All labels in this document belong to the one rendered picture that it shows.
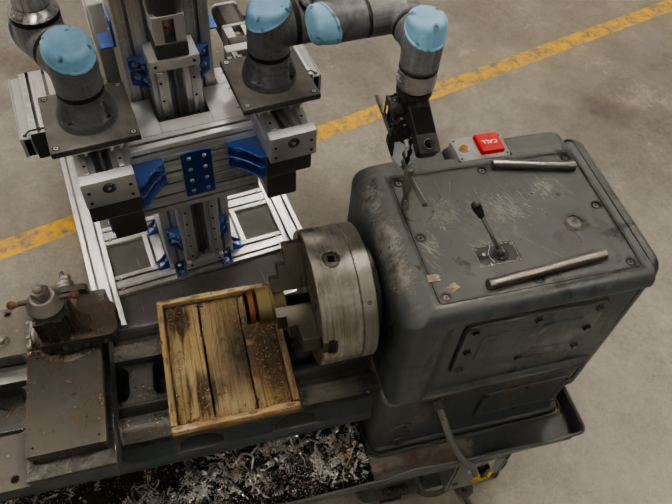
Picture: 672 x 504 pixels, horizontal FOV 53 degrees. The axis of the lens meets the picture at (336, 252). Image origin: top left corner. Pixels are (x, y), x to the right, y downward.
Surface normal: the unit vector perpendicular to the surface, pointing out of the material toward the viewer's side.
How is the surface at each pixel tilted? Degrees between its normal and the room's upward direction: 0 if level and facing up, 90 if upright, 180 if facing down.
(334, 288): 29
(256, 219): 0
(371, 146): 0
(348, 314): 51
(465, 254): 0
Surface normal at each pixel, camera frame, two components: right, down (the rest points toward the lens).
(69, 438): 0.06, -0.59
